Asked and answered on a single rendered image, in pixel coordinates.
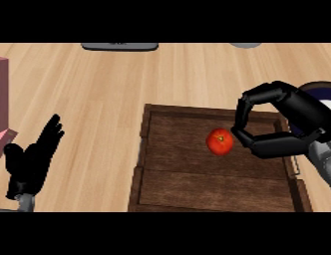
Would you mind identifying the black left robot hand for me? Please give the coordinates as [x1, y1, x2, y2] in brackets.
[3, 114, 67, 201]

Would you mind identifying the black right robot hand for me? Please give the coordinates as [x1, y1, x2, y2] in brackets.
[229, 80, 331, 159]

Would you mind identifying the red tomato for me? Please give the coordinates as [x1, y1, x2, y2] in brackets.
[204, 127, 235, 156]

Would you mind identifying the dark brown wooden tray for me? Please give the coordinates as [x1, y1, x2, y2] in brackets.
[127, 103, 315, 213]

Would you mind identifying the grey round object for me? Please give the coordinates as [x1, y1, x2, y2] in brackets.
[228, 43, 263, 50]

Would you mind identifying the dark grey flat appliance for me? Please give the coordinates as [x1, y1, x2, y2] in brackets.
[80, 43, 161, 52]

